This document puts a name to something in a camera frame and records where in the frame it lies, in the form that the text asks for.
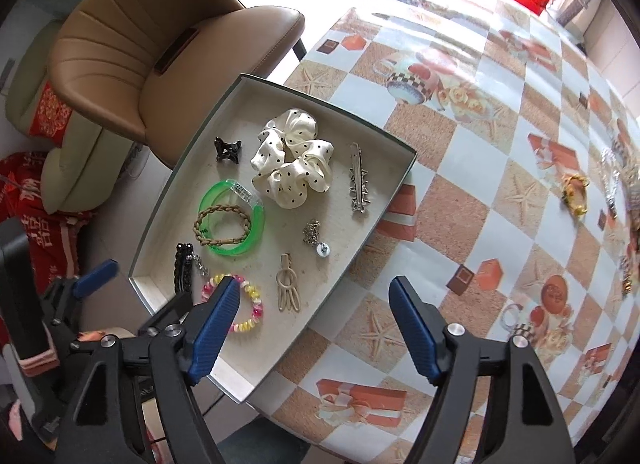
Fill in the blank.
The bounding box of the black beaded hair clip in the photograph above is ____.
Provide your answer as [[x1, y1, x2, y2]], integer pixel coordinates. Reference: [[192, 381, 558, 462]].
[[174, 243, 194, 295]]

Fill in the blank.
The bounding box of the braided tan leather bracelet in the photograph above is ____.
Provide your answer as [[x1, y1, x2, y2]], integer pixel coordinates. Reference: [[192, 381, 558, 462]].
[[192, 203, 253, 248]]

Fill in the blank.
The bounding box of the pink yellow beaded bracelet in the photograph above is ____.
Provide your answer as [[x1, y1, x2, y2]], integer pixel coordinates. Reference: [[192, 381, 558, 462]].
[[200, 272, 265, 335]]

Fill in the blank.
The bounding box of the beige loop hair clip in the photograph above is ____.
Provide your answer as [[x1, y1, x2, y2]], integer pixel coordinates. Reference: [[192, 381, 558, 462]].
[[276, 253, 300, 312]]

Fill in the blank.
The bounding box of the silver chain ball charm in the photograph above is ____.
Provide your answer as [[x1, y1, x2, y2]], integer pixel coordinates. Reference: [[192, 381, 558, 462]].
[[303, 219, 331, 258]]

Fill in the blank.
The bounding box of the small silver earring clip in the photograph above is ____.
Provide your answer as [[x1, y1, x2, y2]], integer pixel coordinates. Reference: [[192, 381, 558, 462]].
[[192, 254, 209, 278]]

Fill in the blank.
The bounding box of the red patterned blanket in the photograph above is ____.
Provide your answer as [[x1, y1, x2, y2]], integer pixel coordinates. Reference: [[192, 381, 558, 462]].
[[0, 152, 96, 294]]

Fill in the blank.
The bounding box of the pale green sofa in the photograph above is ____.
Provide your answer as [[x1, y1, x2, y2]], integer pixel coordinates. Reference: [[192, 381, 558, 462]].
[[6, 21, 132, 214]]

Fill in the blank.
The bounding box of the white felt lined tray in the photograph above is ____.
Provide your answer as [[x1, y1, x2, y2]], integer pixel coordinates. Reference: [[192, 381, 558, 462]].
[[129, 74, 416, 402]]

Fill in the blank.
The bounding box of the green translucent bangle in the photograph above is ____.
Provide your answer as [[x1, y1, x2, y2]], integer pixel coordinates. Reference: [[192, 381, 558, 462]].
[[193, 179, 265, 257]]

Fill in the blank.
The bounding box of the red embroidered cushion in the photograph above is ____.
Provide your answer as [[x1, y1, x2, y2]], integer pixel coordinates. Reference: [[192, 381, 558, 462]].
[[28, 80, 73, 148]]

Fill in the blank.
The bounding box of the black claw hair clip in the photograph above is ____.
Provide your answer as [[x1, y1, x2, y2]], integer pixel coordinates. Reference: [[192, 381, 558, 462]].
[[214, 137, 242, 165]]

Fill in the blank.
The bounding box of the patterned vinyl tablecloth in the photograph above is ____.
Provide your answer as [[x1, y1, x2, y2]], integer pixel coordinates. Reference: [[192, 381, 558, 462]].
[[250, 0, 639, 463]]

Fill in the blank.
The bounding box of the white polka dot scrunchie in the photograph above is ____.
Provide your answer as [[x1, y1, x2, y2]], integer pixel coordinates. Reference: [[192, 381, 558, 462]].
[[250, 109, 334, 210]]

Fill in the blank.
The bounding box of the tan leather chair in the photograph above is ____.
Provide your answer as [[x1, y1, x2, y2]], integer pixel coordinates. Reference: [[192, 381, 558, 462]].
[[49, 0, 305, 167]]

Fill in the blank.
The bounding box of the silver long hair barrette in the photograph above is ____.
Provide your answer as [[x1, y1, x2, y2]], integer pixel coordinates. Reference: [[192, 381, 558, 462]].
[[349, 142, 370, 214]]

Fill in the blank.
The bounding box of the yellow flower cord bracelet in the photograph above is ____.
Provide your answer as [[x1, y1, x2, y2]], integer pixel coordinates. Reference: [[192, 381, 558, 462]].
[[560, 171, 591, 218]]

